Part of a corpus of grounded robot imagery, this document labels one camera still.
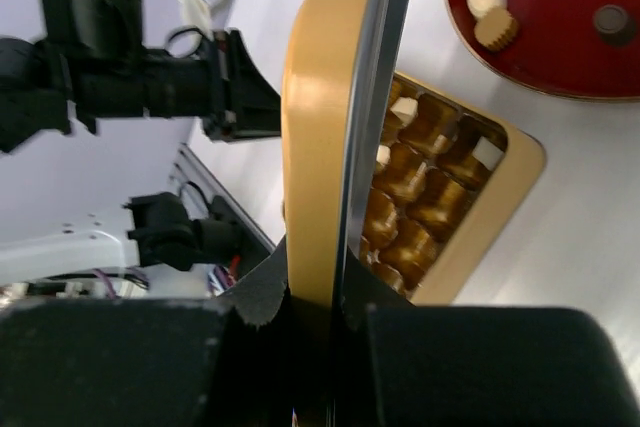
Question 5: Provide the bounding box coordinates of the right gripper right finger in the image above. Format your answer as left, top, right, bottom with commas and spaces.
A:
333, 254, 639, 426

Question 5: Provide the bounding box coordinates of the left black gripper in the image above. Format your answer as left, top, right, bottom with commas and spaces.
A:
72, 29, 281, 140

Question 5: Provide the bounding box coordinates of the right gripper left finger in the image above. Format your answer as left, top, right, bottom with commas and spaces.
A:
1, 245, 293, 426

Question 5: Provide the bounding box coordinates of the silver square tin lid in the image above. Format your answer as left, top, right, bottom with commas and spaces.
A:
281, 0, 409, 310

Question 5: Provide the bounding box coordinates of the white square chocolate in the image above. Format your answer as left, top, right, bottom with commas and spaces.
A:
390, 97, 418, 126

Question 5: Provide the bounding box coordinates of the white rectangular chocolate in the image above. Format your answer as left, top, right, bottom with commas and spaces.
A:
471, 137, 504, 171

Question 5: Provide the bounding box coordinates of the gold chocolate box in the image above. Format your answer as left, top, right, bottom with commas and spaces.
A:
359, 73, 546, 305

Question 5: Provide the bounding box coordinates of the tan ridged cup chocolate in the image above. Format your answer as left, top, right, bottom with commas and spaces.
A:
474, 7, 519, 52

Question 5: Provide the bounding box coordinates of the dark round chocolate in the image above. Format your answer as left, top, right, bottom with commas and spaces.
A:
593, 4, 637, 47

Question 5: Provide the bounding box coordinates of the round red tray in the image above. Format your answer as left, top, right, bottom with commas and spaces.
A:
446, 0, 639, 101

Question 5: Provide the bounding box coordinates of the aluminium rail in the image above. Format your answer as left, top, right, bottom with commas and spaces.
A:
168, 144, 275, 277

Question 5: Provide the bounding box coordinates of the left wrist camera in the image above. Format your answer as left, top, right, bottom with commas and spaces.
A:
41, 0, 143, 62

